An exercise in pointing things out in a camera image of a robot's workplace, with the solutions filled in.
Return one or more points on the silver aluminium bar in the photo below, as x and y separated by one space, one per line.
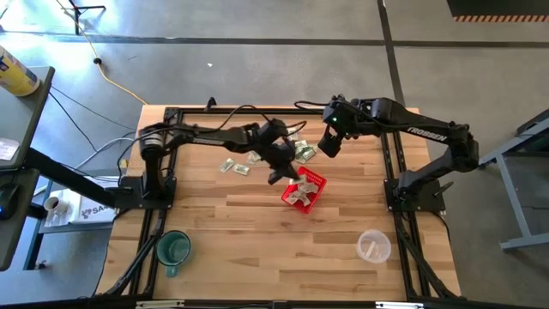
159 304
399 305

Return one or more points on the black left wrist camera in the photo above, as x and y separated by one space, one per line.
273 129

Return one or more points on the black aluminium table frame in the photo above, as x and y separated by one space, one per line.
386 171

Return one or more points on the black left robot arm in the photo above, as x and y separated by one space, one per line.
206 136

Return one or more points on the white paper sheet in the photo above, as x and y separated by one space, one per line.
8 149

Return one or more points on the red plastic basket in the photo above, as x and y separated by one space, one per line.
315 199

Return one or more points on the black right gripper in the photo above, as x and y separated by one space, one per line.
347 118

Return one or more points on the yellow wipes canister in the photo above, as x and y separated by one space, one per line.
15 75

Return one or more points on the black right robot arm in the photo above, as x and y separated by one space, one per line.
429 131

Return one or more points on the blue metal shelf frame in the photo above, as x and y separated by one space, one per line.
40 229

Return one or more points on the white printed cardboard box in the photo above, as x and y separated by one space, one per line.
92 212

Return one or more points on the black tripod stand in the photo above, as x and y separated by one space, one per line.
77 13

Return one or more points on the green white sachet packet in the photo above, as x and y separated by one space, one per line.
241 169
310 187
227 165
300 158
294 134
302 180
254 157
294 199
309 153
301 143

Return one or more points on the dark grey side desk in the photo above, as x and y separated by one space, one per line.
17 116

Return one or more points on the black computer mouse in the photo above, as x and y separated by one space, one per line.
7 201

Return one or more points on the black mat with hazard stripes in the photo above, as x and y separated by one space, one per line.
497 8

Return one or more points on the clear plastic cup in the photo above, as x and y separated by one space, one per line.
373 246

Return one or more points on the blue-grey metal table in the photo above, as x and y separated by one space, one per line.
510 180

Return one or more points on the green ceramic mug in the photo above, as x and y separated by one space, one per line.
173 250

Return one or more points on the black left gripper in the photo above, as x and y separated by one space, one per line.
283 156

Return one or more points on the black diagonal beam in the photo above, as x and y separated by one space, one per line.
73 178

